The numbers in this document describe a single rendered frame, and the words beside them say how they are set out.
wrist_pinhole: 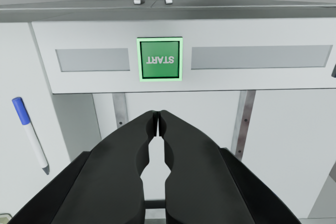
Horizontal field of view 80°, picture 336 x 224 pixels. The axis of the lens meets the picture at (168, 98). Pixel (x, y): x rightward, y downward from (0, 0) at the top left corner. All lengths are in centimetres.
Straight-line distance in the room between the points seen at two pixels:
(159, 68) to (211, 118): 25
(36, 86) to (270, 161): 55
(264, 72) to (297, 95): 24
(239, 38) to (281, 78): 9
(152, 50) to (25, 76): 17
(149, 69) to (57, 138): 18
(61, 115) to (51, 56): 9
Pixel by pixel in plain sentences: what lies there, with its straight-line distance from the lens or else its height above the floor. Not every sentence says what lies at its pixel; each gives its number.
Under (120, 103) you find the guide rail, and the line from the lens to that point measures 42.
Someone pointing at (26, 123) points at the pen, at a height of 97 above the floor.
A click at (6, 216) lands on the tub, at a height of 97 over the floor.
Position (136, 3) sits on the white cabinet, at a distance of 60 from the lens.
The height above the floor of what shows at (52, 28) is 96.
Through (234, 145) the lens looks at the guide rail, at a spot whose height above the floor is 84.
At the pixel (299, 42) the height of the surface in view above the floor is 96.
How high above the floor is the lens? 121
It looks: 63 degrees down
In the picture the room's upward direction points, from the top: 177 degrees clockwise
